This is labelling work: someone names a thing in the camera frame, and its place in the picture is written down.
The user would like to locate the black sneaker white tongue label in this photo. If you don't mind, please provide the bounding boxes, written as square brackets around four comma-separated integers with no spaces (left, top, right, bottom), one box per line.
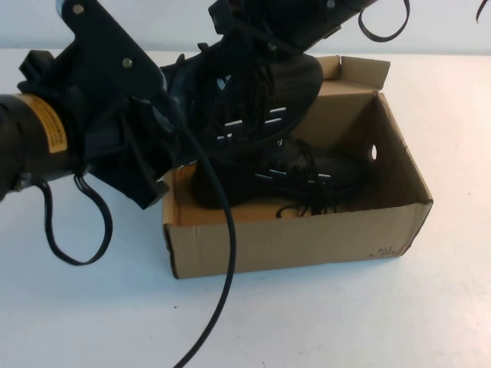
[160,38,324,154]
[191,137,372,219]

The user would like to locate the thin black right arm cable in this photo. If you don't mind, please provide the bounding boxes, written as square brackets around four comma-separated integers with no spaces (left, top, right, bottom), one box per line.
[358,0,410,42]

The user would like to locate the brown cardboard shoe box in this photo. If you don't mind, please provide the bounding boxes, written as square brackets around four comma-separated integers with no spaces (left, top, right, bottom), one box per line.
[163,54,433,279]

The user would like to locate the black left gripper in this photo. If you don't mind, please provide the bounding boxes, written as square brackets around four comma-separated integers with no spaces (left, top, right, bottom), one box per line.
[67,93,174,211]

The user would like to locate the black left camera bracket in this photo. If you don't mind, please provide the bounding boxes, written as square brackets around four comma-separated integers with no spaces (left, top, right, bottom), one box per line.
[18,0,168,97]

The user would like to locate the thick black left camera cable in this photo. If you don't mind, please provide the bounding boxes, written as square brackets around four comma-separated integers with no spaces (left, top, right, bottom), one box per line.
[164,113,237,368]

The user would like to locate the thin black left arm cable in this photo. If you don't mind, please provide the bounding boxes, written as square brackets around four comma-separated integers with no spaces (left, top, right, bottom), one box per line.
[41,170,115,266]

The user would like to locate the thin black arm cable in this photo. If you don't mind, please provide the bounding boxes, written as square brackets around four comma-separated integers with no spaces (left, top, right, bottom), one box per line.
[358,0,410,42]
[41,170,115,266]

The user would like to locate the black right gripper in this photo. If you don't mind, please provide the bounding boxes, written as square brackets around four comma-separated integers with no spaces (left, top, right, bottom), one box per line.
[208,0,308,57]

